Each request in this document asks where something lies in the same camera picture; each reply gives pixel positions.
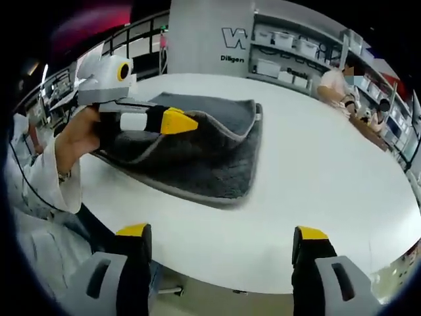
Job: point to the grey towel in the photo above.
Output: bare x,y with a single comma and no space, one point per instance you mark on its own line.
204,164

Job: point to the person's left hand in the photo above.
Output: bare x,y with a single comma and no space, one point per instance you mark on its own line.
75,138

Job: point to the pink hanging item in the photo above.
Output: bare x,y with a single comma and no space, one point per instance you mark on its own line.
163,39

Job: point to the group of white storage boxes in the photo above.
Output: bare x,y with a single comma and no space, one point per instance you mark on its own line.
306,46

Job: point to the grey metal shelf rack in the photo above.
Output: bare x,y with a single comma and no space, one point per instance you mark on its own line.
345,46

